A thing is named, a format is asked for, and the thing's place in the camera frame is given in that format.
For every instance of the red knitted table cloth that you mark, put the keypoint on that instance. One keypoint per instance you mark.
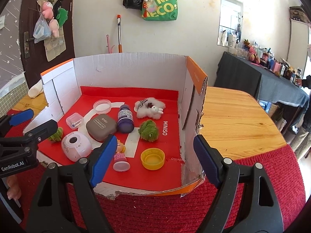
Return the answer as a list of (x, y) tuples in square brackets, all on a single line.
[(184, 214)]

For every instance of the person in black jacket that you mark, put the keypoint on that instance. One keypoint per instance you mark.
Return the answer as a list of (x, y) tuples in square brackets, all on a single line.
[(301, 142)]

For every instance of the wall mirror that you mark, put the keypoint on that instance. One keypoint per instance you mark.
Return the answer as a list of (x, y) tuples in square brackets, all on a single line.
[(230, 22)]

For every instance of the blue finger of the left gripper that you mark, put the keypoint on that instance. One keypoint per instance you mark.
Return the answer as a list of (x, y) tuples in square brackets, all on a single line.
[(27, 144), (9, 121)]

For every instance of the plastic bag on door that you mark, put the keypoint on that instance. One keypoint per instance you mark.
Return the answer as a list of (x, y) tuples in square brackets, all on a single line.
[(41, 30)]

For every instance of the green fuzzy scrunchie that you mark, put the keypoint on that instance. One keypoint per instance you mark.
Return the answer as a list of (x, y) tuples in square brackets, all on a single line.
[(149, 131), (57, 137)]

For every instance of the purple glitter bottle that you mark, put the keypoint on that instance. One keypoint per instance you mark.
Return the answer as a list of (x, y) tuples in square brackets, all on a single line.
[(125, 119)]

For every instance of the brown eyeshadow compact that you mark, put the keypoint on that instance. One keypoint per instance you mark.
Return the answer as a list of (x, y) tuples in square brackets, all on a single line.
[(101, 126)]

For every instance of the small clear plastic box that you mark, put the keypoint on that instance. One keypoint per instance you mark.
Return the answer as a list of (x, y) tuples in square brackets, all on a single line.
[(74, 121)]

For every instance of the clear round plastic lid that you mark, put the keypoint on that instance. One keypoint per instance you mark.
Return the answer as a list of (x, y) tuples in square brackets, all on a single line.
[(102, 106)]

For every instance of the pink plush on door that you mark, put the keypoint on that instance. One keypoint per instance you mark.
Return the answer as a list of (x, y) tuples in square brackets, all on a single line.
[(48, 14)]

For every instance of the operator left hand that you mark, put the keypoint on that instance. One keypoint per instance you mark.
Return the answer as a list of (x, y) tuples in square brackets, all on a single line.
[(14, 191)]

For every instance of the beige door hanging organizer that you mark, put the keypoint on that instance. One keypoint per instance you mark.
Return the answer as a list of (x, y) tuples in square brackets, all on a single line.
[(55, 46)]

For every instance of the dark cloth side table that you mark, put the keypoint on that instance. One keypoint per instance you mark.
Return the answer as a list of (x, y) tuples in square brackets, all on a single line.
[(240, 74)]

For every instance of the blonde girl figurine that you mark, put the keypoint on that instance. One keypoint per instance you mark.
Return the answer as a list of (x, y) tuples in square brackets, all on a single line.
[(120, 161)]

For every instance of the white fluffy bunny plush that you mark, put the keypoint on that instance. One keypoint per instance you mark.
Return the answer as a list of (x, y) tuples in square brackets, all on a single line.
[(149, 107)]

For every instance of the dark brown wooden door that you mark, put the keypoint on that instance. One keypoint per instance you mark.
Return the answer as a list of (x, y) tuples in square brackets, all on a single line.
[(33, 55)]

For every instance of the green canvas tote bag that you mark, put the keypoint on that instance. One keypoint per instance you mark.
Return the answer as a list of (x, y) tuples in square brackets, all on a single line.
[(159, 10)]

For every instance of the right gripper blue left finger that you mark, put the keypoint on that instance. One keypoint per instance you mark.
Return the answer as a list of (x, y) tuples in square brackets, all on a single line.
[(51, 209)]

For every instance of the yellow round plastic cap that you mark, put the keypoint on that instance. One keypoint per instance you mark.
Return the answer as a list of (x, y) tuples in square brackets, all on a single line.
[(153, 158)]

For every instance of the pink My Melody case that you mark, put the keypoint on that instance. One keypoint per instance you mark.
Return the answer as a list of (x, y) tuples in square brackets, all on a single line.
[(76, 145)]

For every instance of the orange white cardboard box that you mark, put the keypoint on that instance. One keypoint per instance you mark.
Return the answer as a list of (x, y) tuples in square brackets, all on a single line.
[(125, 78)]

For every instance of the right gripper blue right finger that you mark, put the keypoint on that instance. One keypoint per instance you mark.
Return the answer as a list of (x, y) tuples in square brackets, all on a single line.
[(259, 209)]

